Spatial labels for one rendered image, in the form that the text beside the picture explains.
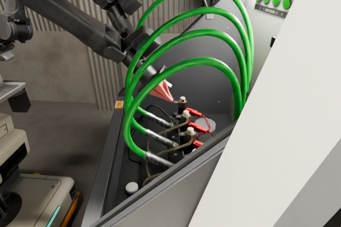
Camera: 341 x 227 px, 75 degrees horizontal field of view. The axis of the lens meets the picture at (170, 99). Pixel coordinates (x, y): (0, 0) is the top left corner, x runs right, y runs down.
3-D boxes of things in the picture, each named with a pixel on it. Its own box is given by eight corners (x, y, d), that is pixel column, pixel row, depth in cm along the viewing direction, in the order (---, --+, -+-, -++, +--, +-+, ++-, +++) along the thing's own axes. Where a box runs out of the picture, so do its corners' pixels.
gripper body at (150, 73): (164, 76, 62) (145, 57, 60) (140, 96, 67) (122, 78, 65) (168, 68, 68) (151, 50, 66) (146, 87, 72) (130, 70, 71)
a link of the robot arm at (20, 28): (8, 30, 96) (-5, 30, 91) (21, 16, 93) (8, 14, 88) (20, 48, 97) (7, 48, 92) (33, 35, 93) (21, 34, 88)
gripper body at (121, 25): (145, 33, 78) (136, 16, 79) (124, 32, 70) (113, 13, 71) (136, 44, 81) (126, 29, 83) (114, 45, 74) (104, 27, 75)
